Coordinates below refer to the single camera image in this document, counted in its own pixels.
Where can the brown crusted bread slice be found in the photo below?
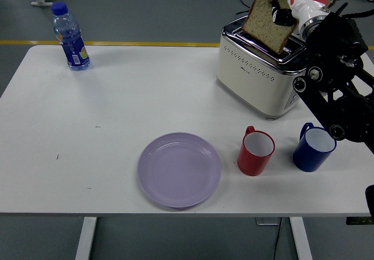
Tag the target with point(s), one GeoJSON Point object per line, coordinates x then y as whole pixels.
{"type": "Point", "coordinates": [263, 23]}

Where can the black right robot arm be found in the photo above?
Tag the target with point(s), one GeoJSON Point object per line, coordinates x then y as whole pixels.
{"type": "Point", "coordinates": [333, 67]}

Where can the purple round plate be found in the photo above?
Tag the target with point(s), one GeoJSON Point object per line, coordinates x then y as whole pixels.
{"type": "Point", "coordinates": [178, 171]}

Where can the cream and chrome toaster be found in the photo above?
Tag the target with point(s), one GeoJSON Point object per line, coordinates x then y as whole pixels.
{"type": "Point", "coordinates": [248, 76]}

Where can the red mug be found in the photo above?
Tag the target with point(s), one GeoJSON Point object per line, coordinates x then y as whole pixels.
{"type": "Point", "coordinates": [251, 162]}

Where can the blue mug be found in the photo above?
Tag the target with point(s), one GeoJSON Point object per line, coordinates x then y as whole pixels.
{"type": "Point", "coordinates": [309, 157]}

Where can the clear bottle with blue label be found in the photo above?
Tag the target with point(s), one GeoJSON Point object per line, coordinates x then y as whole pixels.
{"type": "Point", "coordinates": [71, 42]}

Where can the white table leg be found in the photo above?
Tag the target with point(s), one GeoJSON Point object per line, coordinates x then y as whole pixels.
{"type": "Point", "coordinates": [301, 239]}
{"type": "Point", "coordinates": [86, 239]}

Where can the black under-table control box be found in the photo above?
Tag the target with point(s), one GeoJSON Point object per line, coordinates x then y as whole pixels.
{"type": "Point", "coordinates": [359, 220]}

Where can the grey under-table bracket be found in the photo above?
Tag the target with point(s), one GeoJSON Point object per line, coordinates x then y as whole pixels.
{"type": "Point", "coordinates": [267, 221]}

